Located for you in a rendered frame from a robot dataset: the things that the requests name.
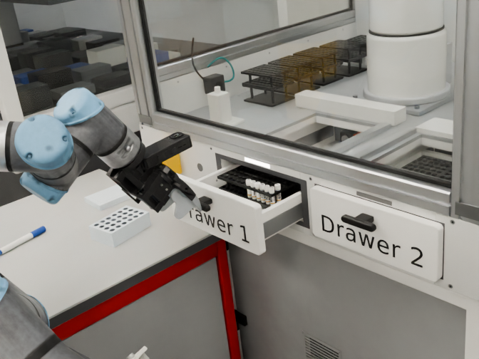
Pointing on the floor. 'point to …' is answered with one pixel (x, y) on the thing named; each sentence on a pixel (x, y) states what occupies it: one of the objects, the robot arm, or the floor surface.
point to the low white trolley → (122, 278)
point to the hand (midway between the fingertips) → (193, 201)
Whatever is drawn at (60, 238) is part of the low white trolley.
